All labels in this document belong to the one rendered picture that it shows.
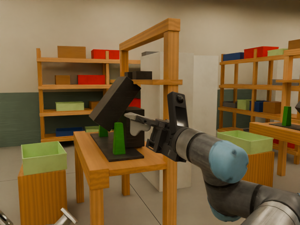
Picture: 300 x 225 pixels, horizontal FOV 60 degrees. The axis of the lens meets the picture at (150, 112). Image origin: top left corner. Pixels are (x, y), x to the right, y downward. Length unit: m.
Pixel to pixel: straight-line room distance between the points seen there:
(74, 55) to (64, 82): 0.65
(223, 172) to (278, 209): 0.10
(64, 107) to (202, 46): 4.21
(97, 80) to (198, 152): 5.70
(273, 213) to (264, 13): 9.04
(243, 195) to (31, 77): 6.32
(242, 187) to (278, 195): 0.07
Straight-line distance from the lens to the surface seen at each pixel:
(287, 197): 0.56
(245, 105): 6.40
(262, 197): 0.57
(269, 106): 5.93
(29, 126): 6.77
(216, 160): 0.52
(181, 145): 0.59
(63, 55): 6.18
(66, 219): 0.80
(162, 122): 0.67
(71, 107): 6.15
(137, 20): 7.16
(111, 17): 7.00
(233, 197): 0.58
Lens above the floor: 1.54
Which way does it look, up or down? 7 degrees down
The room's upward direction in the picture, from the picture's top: straight up
